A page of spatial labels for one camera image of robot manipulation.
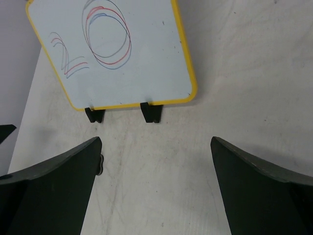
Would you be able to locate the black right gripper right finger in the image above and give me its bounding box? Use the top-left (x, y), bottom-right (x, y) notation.
top-left (210, 137), bottom-right (313, 235)

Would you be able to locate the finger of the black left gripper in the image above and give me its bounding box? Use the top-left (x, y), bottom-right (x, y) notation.
top-left (0, 124), bottom-right (16, 143)

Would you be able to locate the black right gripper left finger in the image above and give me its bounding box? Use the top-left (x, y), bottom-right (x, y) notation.
top-left (0, 137), bottom-right (102, 235)

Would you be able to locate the yellow framed whiteboard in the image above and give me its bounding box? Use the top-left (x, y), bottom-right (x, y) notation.
top-left (26, 0), bottom-right (197, 111)

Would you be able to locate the black whiteboard foot left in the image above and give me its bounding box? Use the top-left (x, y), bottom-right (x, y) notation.
top-left (85, 108), bottom-right (106, 123)

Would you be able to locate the black whiteboard foot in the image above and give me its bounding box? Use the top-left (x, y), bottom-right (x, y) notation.
top-left (140, 102), bottom-right (163, 123)
top-left (85, 108), bottom-right (106, 123)

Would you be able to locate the black whiteboard foot right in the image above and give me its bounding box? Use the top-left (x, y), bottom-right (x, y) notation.
top-left (140, 102), bottom-right (163, 123)

